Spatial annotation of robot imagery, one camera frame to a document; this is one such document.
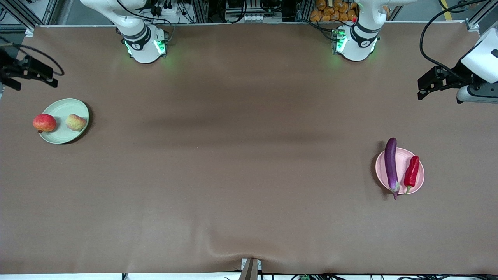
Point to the pile of orange items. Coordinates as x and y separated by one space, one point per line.
325 13

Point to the red chili pepper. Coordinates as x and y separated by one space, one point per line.
411 173

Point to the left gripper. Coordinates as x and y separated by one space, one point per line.
458 75

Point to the white connector block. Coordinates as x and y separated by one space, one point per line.
256 17

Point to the yellow pink peach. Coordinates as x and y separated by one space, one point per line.
76 122

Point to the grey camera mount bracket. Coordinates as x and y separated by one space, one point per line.
251 270

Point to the red pomegranate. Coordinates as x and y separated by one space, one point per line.
44 123

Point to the aluminium frame strut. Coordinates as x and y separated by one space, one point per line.
48 11
472 25

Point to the light green plate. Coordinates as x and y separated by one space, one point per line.
62 111

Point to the aluminium frame post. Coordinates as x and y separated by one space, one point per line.
200 11

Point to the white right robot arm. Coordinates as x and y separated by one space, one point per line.
140 42

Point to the brown table cloth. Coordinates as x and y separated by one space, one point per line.
249 214

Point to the white power strip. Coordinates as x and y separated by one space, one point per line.
171 11

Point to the pink plate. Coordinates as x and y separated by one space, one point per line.
401 171

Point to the purple eggplant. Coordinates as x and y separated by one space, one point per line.
391 167

